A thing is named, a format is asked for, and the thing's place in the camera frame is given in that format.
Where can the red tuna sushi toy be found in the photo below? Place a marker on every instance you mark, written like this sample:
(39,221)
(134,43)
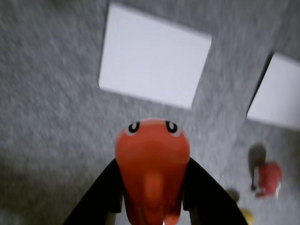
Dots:
(269,178)

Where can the yellow egg sushi toy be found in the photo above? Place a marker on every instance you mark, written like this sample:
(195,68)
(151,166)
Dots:
(247,216)

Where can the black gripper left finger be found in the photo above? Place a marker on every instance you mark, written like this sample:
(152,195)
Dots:
(103,192)

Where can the white card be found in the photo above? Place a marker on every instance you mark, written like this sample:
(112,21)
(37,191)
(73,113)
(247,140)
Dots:
(279,93)
(154,61)

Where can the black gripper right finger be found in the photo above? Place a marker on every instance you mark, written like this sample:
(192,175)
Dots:
(206,199)

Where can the orange shrimp sushi toy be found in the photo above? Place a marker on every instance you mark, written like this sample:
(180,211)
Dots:
(152,159)

